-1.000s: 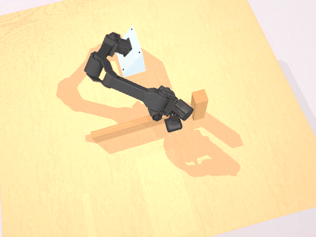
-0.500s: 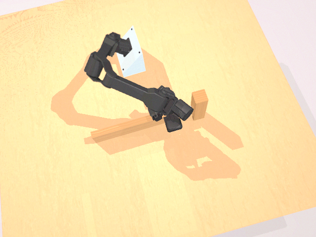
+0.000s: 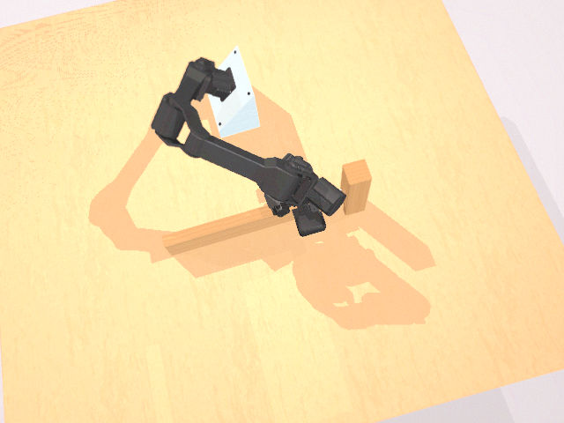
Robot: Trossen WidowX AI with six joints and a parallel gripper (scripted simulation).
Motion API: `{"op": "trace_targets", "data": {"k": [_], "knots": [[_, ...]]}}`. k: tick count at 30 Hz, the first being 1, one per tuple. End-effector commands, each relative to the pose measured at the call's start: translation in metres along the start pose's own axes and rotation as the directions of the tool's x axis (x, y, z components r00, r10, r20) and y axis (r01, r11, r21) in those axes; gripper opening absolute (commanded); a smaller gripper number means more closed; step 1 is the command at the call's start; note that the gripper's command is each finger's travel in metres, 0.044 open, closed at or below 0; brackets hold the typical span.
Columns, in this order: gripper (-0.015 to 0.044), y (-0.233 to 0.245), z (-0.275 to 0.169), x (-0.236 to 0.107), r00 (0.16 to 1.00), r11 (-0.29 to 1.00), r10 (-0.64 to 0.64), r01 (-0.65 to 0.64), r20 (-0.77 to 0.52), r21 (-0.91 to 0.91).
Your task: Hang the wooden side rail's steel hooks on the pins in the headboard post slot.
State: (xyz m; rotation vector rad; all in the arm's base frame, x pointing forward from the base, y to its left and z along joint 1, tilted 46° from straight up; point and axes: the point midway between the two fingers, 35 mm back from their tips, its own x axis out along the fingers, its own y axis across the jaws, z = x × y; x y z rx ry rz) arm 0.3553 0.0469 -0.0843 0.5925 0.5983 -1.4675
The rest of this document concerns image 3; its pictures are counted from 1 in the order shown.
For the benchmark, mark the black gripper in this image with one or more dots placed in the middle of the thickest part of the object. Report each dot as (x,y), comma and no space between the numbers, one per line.
(309,219)

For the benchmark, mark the wooden post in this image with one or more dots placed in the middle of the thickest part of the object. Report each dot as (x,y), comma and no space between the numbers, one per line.
(355,183)

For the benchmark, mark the wooden rail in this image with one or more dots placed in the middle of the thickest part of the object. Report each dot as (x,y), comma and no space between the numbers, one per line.
(223,229)

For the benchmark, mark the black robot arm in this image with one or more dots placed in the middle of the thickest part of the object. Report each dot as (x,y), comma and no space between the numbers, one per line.
(277,178)

